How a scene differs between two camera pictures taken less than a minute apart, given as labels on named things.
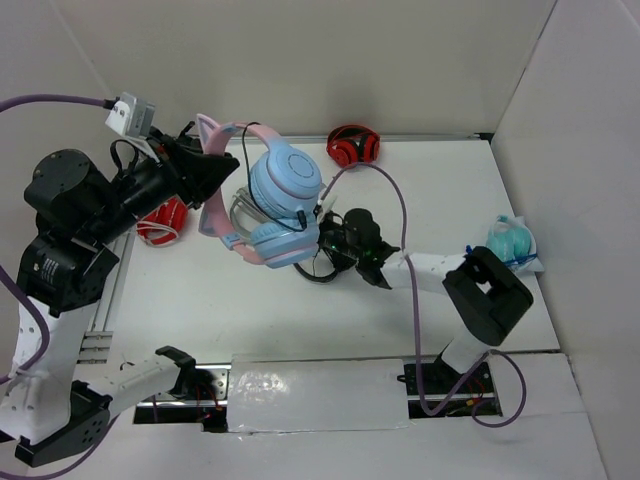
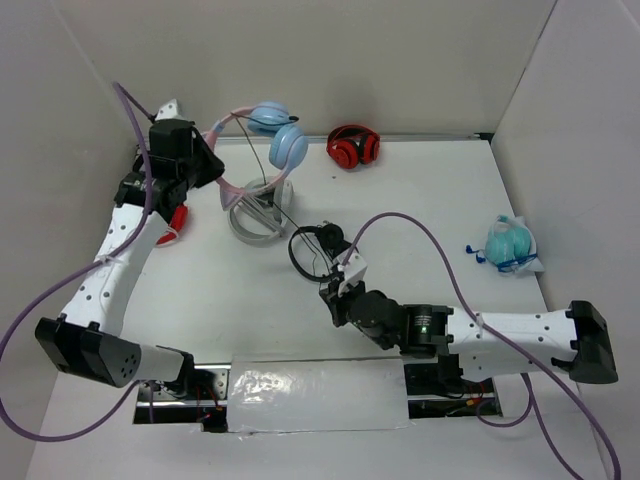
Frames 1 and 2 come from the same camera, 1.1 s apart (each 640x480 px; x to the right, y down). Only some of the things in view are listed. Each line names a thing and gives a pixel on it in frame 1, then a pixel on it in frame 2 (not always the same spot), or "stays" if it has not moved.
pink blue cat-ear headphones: x=283 y=186 -> x=288 y=145
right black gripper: x=327 y=217 -> x=335 y=302
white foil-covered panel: x=317 y=395 stays
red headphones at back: x=347 y=145 stays
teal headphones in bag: x=510 y=239 stays
